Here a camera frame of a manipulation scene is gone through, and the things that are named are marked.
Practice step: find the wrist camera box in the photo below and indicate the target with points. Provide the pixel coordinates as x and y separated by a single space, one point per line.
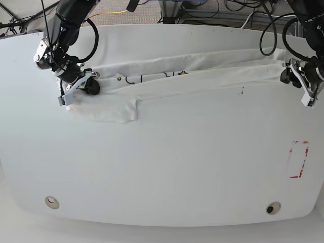
308 101
66 100

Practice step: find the black tripod stand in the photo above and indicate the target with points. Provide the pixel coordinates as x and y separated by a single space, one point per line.
20 16

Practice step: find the table grommet hole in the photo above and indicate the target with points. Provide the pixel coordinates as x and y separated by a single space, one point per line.
273 208
52 203

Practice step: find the red tape rectangle marking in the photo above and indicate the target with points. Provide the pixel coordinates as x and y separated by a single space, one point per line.
297 158

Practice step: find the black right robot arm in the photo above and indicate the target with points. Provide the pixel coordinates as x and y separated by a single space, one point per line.
61 32

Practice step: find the white printed T-shirt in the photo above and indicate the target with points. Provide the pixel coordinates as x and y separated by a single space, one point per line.
122 85

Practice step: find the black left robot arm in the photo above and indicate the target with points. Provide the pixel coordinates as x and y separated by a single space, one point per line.
310 15

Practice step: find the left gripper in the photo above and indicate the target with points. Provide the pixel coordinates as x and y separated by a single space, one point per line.
306 75

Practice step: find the aluminium frame stand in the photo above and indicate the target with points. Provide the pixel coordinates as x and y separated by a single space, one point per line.
239 14

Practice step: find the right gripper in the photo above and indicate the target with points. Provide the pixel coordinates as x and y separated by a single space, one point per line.
70 73

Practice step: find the left table grommet hole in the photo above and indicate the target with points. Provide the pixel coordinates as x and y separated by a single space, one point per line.
52 203

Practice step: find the right table grommet hole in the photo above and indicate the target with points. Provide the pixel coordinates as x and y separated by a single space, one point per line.
273 208

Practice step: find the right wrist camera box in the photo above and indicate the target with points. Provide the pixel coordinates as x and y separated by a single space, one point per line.
66 100

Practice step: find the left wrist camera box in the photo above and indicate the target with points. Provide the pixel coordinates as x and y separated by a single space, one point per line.
308 101

